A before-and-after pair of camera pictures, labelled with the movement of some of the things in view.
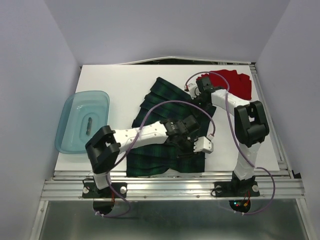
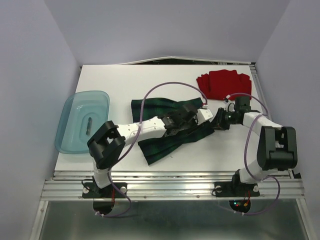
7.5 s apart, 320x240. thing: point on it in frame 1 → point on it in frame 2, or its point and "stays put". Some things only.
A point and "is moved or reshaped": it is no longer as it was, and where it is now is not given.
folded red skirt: x=239 y=84 stays put
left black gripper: x=179 y=153 → x=194 y=122
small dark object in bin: x=88 y=132 stays put
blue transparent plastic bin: x=84 y=113 stays put
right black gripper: x=193 y=103 → x=218 y=123
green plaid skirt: x=160 y=102 is moved or reshaped
